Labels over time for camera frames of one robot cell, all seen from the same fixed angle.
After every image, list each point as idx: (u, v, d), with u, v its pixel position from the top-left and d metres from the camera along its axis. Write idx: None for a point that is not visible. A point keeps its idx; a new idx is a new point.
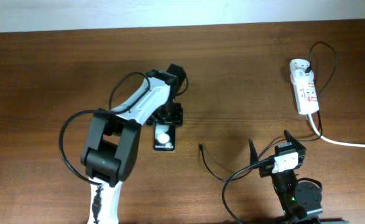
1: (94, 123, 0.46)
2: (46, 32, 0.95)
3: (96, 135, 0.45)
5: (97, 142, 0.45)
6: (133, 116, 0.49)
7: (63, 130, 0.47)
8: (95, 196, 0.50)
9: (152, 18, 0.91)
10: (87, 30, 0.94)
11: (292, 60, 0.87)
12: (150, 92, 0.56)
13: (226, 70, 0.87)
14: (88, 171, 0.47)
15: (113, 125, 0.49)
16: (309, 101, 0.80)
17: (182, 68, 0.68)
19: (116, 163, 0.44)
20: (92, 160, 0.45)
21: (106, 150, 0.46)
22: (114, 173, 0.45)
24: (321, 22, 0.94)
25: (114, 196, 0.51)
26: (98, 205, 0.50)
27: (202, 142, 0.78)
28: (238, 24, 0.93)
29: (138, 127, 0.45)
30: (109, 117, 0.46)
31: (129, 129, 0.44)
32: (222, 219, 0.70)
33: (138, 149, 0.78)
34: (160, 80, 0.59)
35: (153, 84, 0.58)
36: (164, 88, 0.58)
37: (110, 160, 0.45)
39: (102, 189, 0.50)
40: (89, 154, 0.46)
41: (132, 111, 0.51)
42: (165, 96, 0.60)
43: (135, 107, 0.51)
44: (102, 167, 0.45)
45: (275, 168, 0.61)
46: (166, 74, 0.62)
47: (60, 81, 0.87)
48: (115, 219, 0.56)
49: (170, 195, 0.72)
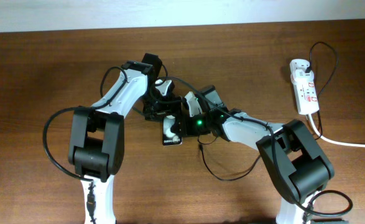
1: (76, 121, 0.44)
2: (45, 32, 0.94)
3: (80, 133, 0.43)
5: (81, 139, 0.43)
6: (115, 109, 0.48)
7: (44, 131, 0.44)
8: (88, 193, 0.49)
9: (151, 18, 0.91)
10: (86, 30, 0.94)
11: (292, 60, 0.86)
12: (128, 84, 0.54)
13: (226, 70, 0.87)
14: (78, 169, 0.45)
15: (96, 121, 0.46)
16: (309, 101, 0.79)
17: (157, 56, 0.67)
19: (105, 157, 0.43)
20: (79, 158, 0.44)
21: (92, 145, 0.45)
22: (104, 167, 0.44)
24: (322, 22, 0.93)
25: (107, 192, 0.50)
26: (93, 203, 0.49)
27: (202, 142, 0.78)
28: (238, 24, 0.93)
29: (122, 118, 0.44)
30: (90, 112, 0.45)
31: (112, 121, 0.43)
32: (223, 219, 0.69)
33: (138, 149, 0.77)
34: (136, 71, 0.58)
35: (129, 76, 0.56)
36: (142, 78, 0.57)
37: (97, 155, 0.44)
39: (94, 186, 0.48)
40: (76, 152, 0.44)
41: (113, 104, 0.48)
42: (143, 86, 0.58)
43: (114, 99, 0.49)
44: (91, 162, 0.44)
45: (191, 112, 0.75)
46: (142, 65, 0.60)
47: (58, 81, 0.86)
48: (112, 218, 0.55)
49: (170, 195, 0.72)
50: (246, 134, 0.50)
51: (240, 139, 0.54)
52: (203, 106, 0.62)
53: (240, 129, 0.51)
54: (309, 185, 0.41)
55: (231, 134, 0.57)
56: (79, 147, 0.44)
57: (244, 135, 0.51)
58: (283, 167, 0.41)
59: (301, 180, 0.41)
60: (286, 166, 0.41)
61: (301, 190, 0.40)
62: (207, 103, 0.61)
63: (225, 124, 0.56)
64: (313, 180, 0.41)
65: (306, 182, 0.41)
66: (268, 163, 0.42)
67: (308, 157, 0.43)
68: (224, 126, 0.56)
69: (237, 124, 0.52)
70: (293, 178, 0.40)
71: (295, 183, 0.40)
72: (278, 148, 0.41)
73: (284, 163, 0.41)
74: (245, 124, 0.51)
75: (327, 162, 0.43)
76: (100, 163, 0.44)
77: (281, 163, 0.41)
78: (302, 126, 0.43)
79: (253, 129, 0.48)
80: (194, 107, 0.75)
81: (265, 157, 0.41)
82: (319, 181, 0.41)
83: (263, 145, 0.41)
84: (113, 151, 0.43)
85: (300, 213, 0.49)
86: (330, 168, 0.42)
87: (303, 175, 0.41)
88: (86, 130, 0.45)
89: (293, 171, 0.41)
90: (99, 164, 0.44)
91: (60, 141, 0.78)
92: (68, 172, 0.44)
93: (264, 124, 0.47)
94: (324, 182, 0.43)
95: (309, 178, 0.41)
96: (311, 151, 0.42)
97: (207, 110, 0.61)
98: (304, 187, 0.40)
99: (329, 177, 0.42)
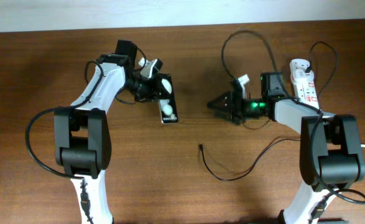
1: (56, 122, 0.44)
2: (41, 32, 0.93)
3: (63, 133, 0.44)
5: (66, 139, 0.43)
6: (95, 104, 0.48)
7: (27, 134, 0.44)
8: (81, 193, 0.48)
9: (152, 18, 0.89)
10: (84, 30, 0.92)
11: (292, 60, 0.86)
12: (104, 78, 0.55)
13: (226, 71, 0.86)
14: (68, 169, 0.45)
15: (77, 119, 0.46)
16: (309, 101, 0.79)
17: (130, 42, 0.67)
19: (92, 154, 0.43)
20: (67, 158, 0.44)
21: (78, 144, 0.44)
22: (94, 164, 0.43)
24: (323, 21, 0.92)
25: (99, 189, 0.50)
26: (87, 201, 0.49)
27: (202, 142, 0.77)
28: (238, 23, 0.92)
29: (103, 113, 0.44)
30: (70, 112, 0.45)
31: (94, 117, 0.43)
32: (222, 219, 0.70)
33: (137, 148, 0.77)
34: (111, 64, 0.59)
35: (104, 69, 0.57)
36: (118, 71, 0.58)
37: (84, 152, 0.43)
39: (86, 185, 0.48)
40: (63, 153, 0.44)
41: (92, 100, 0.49)
42: (120, 79, 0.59)
43: (94, 96, 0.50)
44: (79, 161, 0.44)
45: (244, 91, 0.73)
46: (116, 57, 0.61)
47: (57, 81, 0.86)
48: (108, 216, 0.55)
49: (170, 195, 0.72)
50: (294, 114, 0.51)
51: (286, 121, 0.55)
52: (267, 85, 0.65)
53: (293, 108, 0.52)
54: (334, 173, 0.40)
55: (280, 114, 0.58)
56: (64, 147, 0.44)
57: (292, 116, 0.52)
58: (317, 147, 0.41)
59: (329, 167, 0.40)
60: (319, 147, 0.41)
61: (324, 175, 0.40)
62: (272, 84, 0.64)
63: (279, 102, 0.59)
64: (341, 171, 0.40)
65: (333, 168, 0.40)
66: (304, 141, 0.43)
67: (344, 152, 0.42)
68: (278, 104, 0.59)
69: (290, 104, 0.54)
70: (321, 160, 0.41)
71: (320, 165, 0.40)
72: (320, 130, 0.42)
73: (319, 144, 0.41)
74: (298, 106, 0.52)
75: (362, 163, 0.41)
76: (89, 160, 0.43)
77: (316, 144, 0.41)
78: (353, 121, 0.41)
79: (304, 110, 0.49)
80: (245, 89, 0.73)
81: (304, 132, 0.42)
82: (345, 176, 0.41)
83: (308, 120, 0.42)
84: (99, 147, 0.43)
85: (308, 208, 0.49)
86: (361, 168, 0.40)
87: (332, 161, 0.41)
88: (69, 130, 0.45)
89: (324, 155, 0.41)
90: (88, 161, 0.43)
91: None
92: (55, 172, 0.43)
93: (316, 111, 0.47)
94: (349, 180, 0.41)
95: (336, 167, 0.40)
96: (348, 146, 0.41)
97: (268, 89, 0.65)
98: (328, 173, 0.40)
99: (356, 178, 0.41)
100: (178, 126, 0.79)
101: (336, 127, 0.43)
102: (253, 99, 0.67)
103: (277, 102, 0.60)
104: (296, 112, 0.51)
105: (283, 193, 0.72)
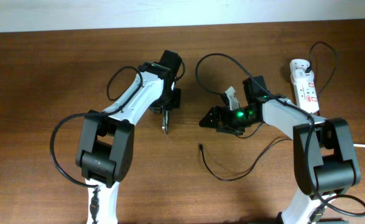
1: (86, 126, 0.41)
2: (41, 32, 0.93)
3: (89, 138, 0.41)
5: (90, 143, 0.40)
6: (127, 116, 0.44)
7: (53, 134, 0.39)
8: (92, 196, 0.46)
9: (152, 18, 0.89)
10: (84, 30, 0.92)
11: (292, 60, 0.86)
12: (142, 88, 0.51)
13: (225, 71, 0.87)
14: (84, 173, 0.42)
15: (106, 126, 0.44)
16: (309, 101, 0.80)
17: (176, 55, 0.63)
19: (111, 164, 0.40)
20: (86, 163, 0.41)
21: (101, 150, 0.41)
22: (110, 175, 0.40)
24: (323, 22, 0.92)
25: (111, 196, 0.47)
26: (96, 206, 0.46)
27: (202, 142, 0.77)
28: (238, 24, 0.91)
29: (132, 127, 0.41)
30: (101, 118, 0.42)
31: (121, 129, 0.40)
32: (222, 219, 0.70)
33: (138, 148, 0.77)
34: (153, 74, 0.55)
35: (145, 79, 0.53)
36: (157, 83, 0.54)
37: (105, 160, 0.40)
39: (98, 191, 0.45)
40: (83, 157, 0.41)
41: (125, 110, 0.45)
42: (158, 91, 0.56)
43: (127, 106, 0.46)
44: (97, 168, 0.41)
45: (231, 102, 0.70)
46: (158, 66, 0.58)
47: (58, 81, 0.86)
48: (115, 219, 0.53)
49: (170, 195, 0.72)
50: (285, 119, 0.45)
51: (275, 125, 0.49)
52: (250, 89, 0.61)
53: (281, 112, 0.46)
54: (331, 182, 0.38)
55: (268, 116, 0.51)
56: (86, 150, 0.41)
57: (281, 121, 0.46)
58: (312, 157, 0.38)
59: (326, 175, 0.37)
60: (314, 157, 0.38)
61: (321, 185, 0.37)
62: (257, 87, 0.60)
63: (266, 104, 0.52)
64: (336, 178, 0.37)
65: (329, 177, 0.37)
66: (298, 150, 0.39)
67: (338, 157, 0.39)
68: (265, 106, 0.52)
69: (277, 107, 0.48)
70: (316, 170, 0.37)
71: (316, 175, 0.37)
72: (313, 138, 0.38)
73: (313, 153, 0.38)
74: (286, 109, 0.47)
75: (356, 167, 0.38)
76: (106, 170, 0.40)
77: (311, 153, 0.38)
78: (345, 125, 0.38)
79: (295, 115, 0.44)
80: (234, 102, 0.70)
81: (298, 142, 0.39)
82: (341, 183, 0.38)
83: (300, 129, 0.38)
84: (120, 159, 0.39)
85: (308, 212, 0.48)
86: (357, 173, 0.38)
87: (327, 168, 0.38)
88: (96, 134, 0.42)
89: (319, 164, 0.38)
90: (106, 171, 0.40)
91: (58, 141, 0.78)
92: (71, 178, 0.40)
93: (307, 115, 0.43)
94: (346, 186, 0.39)
95: (332, 174, 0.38)
96: (342, 150, 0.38)
97: (252, 93, 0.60)
98: (324, 182, 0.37)
99: (352, 183, 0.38)
100: (178, 126, 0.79)
101: (328, 132, 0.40)
102: (240, 109, 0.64)
103: (263, 103, 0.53)
104: (285, 118, 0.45)
105: (283, 193, 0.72)
